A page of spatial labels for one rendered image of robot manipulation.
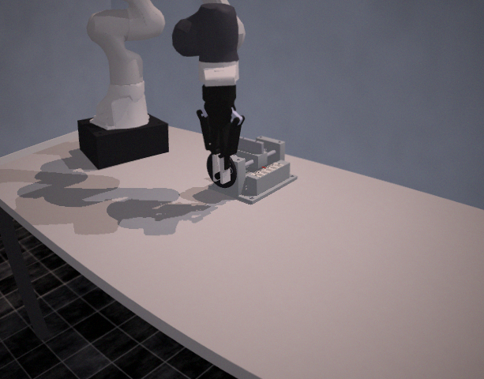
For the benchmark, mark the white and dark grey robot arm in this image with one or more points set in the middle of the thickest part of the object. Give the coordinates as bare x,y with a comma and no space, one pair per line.
214,33

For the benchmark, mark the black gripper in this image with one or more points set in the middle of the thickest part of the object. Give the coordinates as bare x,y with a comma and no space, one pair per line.
218,118

